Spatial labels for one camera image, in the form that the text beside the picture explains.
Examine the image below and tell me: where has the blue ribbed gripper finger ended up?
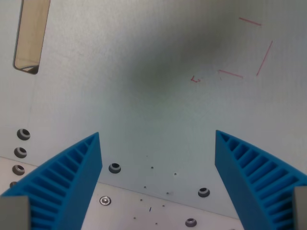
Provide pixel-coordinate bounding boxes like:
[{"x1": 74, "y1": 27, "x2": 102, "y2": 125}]
[
  {"x1": 214, "y1": 129, "x2": 307, "y2": 230},
  {"x1": 0, "y1": 132, "x2": 103, "y2": 230}
]

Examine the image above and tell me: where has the flat silver socket screw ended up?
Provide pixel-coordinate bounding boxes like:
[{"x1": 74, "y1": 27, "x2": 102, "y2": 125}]
[{"x1": 99, "y1": 195, "x2": 112, "y2": 206}]

